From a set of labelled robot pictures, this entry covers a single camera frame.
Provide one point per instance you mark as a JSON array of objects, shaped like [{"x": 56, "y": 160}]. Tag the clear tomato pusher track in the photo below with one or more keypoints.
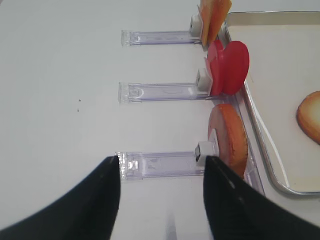
[{"x": 138, "y": 92}]

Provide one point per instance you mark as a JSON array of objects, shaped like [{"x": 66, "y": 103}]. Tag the clear cheese pusher track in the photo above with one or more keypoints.
[{"x": 139, "y": 38}]

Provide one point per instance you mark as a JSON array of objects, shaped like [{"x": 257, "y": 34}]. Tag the round bread slice on tray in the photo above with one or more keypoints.
[{"x": 308, "y": 116}]

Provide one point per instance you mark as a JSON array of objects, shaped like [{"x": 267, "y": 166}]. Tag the white rectangular tray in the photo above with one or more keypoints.
[{"x": 284, "y": 49}]

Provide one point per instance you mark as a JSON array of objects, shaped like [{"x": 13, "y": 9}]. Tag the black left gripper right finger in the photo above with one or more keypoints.
[{"x": 236, "y": 211}]

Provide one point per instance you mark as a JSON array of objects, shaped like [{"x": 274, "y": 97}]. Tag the left rack bread slice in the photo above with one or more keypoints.
[{"x": 231, "y": 137}]

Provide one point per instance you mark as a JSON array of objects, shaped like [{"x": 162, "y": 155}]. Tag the rear red tomato slice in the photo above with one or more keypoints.
[{"x": 215, "y": 64}]

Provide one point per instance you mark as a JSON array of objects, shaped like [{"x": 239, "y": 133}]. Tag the rear orange cheese slice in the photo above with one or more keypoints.
[{"x": 205, "y": 13}]

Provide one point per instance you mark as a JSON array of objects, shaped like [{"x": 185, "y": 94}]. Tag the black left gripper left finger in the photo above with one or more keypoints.
[{"x": 87, "y": 212}]

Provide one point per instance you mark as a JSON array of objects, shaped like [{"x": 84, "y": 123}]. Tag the clear bread pusher track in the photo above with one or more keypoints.
[{"x": 143, "y": 165}]

